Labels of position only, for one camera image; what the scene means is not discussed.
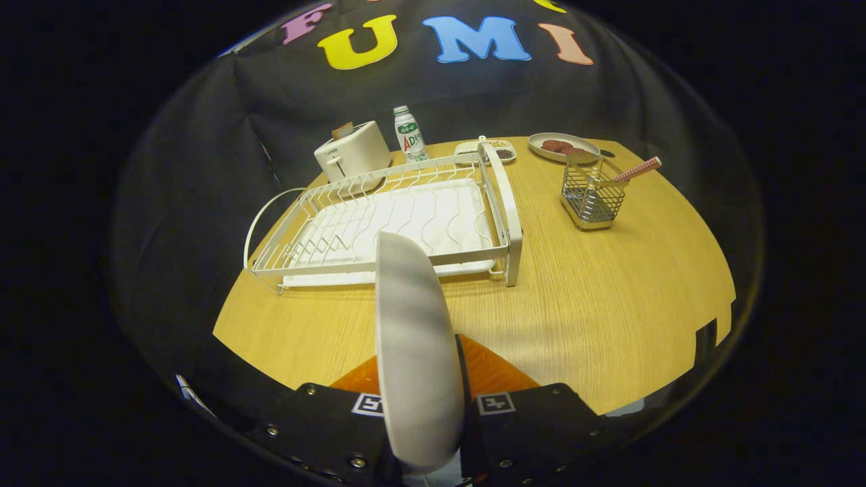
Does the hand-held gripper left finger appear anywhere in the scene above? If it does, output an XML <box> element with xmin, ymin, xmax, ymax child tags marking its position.
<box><xmin>249</xmin><ymin>355</ymin><xmax>407</xmax><ymax>487</ymax></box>

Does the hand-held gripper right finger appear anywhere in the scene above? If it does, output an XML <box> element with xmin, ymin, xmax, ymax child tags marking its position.
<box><xmin>455</xmin><ymin>333</ymin><xmax>607</xmax><ymax>487</ymax></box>

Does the white plate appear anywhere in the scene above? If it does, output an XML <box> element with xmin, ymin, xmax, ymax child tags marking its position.
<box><xmin>374</xmin><ymin>231</ymin><xmax>466</xmax><ymax>473</ymax></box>

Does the white wire dish rack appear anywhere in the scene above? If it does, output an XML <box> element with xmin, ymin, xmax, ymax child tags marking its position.
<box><xmin>244</xmin><ymin>141</ymin><xmax>524</xmax><ymax>296</ymax></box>

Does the metal wire basket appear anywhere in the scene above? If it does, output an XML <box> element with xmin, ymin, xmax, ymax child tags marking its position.
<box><xmin>560</xmin><ymin>157</ymin><xmax>629</xmax><ymax>231</ymax></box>

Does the white divided dish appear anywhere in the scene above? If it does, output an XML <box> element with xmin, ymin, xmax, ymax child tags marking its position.
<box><xmin>453</xmin><ymin>135</ymin><xmax>518</xmax><ymax>166</ymax></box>

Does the grey plate with meat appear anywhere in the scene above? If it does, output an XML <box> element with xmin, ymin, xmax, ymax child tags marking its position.
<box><xmin>528</xmin><ymin>132</ymin><xmax>601</xmax><ymax>164</ymax></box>

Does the white drip tray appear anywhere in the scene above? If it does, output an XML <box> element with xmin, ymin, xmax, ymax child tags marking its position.
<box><xmin>283</xmin><ymin>177</ymin><xmax>498</xmax><ymax>287</ymax></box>

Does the white plastic drink bottle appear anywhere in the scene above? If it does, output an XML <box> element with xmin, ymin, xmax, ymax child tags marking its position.
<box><xmin>393</xmin><ymin>106</ymin><xmax>428</xmax><ymax>163</ymax></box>

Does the cream toaster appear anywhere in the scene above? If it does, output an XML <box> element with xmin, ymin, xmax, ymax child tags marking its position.
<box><xmin>314</xmin><ymin>120</ymin><xmax>392</xmax><ymax>183</ymax></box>

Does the pink checkered utensil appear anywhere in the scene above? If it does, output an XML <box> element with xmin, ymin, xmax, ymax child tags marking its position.
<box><xmin>595</xmin><ymin>156</ymin><xmax>663</xmax><ymax>204</ymax></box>

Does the black backdrop cloth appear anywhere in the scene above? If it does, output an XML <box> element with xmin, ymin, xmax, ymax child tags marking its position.
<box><xmin>105</xmin><ymin>0</ymin><xmax>765</xmax><ymax>440</ymax></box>

